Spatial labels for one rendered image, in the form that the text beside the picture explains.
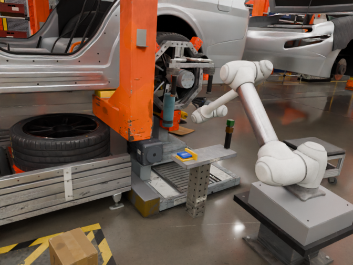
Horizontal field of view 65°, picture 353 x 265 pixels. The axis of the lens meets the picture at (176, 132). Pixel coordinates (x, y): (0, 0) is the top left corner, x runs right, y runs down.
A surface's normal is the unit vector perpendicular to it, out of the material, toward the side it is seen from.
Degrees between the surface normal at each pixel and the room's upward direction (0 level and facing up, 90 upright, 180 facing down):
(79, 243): 0
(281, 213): 90
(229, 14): 90
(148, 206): 90
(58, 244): 0
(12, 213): 90
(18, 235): 0
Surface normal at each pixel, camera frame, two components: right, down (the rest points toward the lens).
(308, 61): -0.28, 0.48
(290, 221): -0.87, 0.10
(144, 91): 0.57, 0.32
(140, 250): 0.07, -0.94
